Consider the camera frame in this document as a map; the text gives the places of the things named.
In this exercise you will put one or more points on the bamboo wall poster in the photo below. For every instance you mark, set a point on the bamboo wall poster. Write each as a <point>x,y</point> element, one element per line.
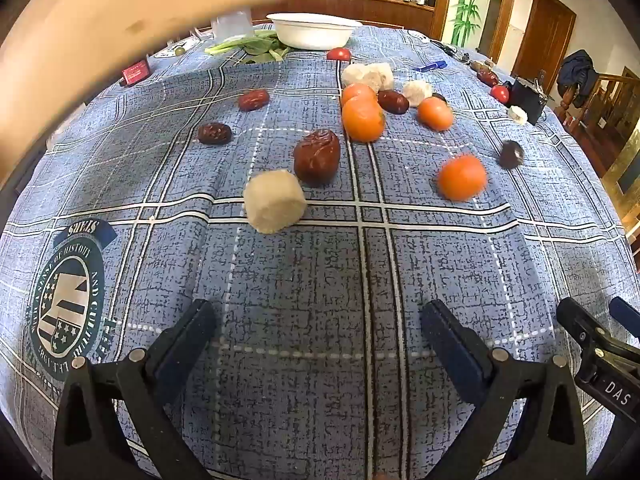
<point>470,0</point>

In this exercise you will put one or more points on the dark blue jacket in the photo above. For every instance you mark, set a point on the dark blue jacket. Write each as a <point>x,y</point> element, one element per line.
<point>577,75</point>

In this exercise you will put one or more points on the wooden stair railing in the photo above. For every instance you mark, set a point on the wooden stair railing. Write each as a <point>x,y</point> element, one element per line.
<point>617,90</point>

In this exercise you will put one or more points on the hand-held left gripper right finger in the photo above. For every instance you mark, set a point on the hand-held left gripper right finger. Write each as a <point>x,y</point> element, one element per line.
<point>452,350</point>

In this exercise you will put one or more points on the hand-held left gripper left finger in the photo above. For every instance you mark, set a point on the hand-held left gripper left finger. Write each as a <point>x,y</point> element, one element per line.
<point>176,355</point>

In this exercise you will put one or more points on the brown cardboard tray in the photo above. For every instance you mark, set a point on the brown cardboard tray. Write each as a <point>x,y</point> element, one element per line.
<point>100,35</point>

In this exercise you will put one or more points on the red cherry tomato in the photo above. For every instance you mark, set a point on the red cherry tomato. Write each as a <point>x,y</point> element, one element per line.
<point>339,54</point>
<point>499,93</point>

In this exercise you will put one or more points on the green leafy vegetable stalk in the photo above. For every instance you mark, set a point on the green leafy vegetable stalk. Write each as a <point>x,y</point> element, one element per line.
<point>235,44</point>

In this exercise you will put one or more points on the white yam piece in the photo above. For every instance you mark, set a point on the white yam piece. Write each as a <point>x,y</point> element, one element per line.
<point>382,76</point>
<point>356,75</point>
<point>416,92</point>
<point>517,114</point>
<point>274,202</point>

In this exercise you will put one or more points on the blue plaid tablecloth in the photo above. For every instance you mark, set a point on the blue plaid tablecloth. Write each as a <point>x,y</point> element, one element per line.
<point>310,280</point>

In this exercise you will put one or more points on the green vegetable leaf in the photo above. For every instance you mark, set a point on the green vegetable leaf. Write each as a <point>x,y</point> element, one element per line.
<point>267,54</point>

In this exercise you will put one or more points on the orange tangerine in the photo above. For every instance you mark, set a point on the orange tangerine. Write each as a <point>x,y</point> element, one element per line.
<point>461,178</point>
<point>435,114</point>
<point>363,119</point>
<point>357,91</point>

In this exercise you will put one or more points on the white bowl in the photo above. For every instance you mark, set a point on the white bowl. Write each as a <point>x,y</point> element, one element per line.
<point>315,30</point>

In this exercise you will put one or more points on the dark purple round fruit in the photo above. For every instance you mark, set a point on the dark purple round fruit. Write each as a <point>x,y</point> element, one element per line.
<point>511,154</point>

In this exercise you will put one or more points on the wooden counter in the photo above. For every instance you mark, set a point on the wooden counter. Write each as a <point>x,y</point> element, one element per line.
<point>350,10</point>

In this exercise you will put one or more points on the large red date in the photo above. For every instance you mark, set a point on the large red date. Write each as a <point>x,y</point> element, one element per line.
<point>316,157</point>

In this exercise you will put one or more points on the red labelled jar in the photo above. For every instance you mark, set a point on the red labelled jar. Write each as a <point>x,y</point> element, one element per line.
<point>135,73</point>

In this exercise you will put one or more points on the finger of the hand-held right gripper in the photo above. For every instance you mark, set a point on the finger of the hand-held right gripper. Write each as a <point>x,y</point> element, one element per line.
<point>580,325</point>
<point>626,316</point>

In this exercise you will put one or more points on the brown wooden door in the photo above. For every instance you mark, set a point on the brown wooden door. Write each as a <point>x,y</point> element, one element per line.
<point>542,35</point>

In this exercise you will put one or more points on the golden framed panel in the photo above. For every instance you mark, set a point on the golden framed panel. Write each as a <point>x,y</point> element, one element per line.
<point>625,180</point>

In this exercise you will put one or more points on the black box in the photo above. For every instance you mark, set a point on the black box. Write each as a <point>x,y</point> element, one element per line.
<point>527,97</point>

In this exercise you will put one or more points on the blue pen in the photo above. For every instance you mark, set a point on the blue pen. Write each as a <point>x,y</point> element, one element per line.
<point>430,66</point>

